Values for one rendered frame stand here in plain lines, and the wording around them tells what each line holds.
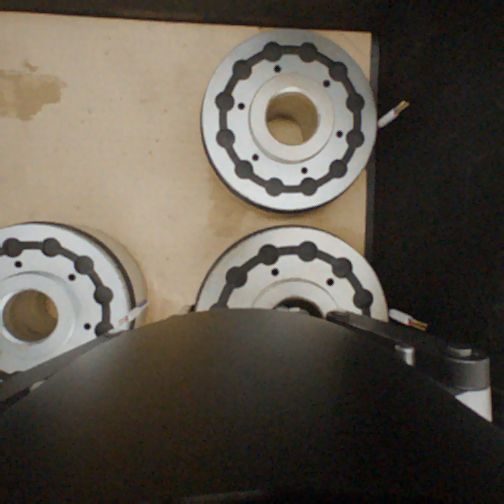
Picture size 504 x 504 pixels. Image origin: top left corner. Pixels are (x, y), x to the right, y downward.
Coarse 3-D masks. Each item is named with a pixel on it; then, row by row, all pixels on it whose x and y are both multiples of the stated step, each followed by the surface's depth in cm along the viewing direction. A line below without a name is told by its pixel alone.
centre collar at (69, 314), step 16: (32, 272) 16; (0, 288) 15; (16, 288) 15; (32, 288) 16; (48, 288) 16; (64, 288) 16; (0, 304) 15; (64, 304) 16; (0, 320) 16; (64, 320) 16; (0, 336) 16; (16, 336) 16; (48, 336) 16; (64, 336) 16; (16, 352) 16; (32, 352) 16; (48, 352) 16
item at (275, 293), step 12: (264, 288) 15; (276, 288) 14; (288, 288) 14; (300, 288) 14; (312, 288) 14; (324, 288) 15; (264, 300) 14; (276, 300) 14; (312, 300) 14; (324, 300) 14; (324, 312) 14
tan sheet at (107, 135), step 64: (0, 64) 18; (64, 64) 19; (128, 64) 19; (192, 64) 19; (0, 128) 18; (64, 128) 19; (128, 128) 19; (192, 128) 19; (0, 192) 19; (64, 192) 19; (128, 192) 19; (192, 192) 19; (192, 256) 20
